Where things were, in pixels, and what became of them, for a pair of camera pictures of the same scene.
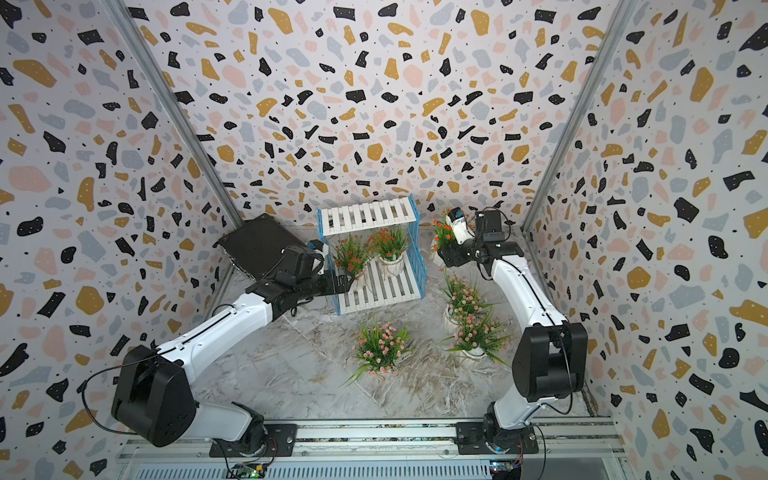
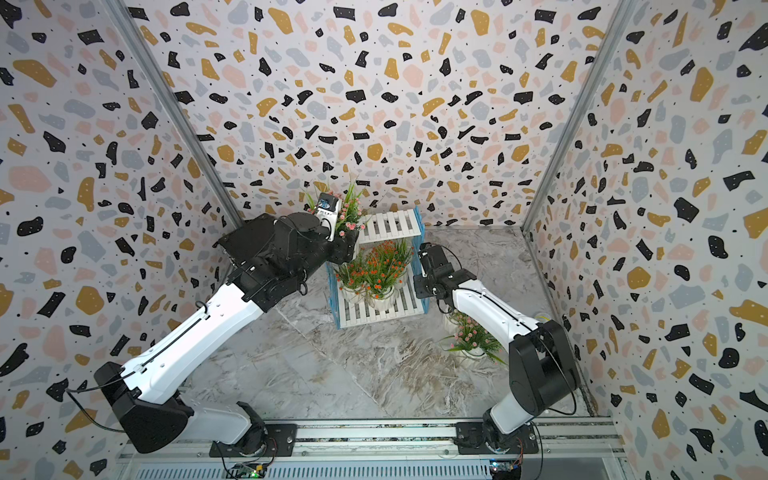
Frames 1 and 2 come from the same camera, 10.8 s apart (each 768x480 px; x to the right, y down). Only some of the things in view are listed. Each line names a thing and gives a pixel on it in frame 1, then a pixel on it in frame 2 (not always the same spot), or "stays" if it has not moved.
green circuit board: (246, 471) stays
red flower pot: (443, 235) → (396, 256)
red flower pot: (388, 247) → (382, 271)
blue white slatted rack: (411, 282) → (405, 225)
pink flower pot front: (379, 347) → (351, 218)
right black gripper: (449, 251) → (418, 279)
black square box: (256, 244) stays
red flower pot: (351, 257) stays
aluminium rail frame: (575, 449) stays
